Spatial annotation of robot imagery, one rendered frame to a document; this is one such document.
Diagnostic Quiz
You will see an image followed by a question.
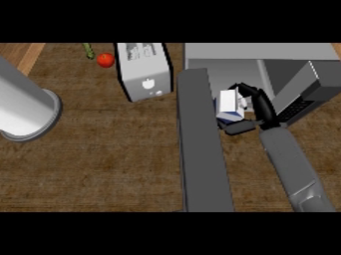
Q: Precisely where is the white and blue milk carton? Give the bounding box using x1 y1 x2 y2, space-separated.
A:
214 89 246 123

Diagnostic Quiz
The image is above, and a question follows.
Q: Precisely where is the grey microwave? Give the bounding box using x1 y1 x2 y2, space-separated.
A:
181 43 341 129

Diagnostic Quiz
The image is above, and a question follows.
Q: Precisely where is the dark grey microwave door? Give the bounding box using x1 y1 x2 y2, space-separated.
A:
174 67 237 213

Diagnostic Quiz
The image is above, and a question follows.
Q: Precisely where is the white box with black edges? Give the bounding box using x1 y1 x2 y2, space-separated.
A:
112 43 174 104

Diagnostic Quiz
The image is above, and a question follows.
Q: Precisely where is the red apple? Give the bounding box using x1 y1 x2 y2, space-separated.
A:
95 52 116 69

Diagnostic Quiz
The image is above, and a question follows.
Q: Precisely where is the large white cylinder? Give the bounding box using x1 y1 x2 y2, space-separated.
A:
0 43 63 143

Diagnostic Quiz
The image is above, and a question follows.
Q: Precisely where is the green vegetable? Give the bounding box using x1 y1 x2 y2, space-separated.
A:
81 43 97 61

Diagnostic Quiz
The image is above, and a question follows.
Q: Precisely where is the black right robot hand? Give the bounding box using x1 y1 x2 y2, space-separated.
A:
215 82 282 136

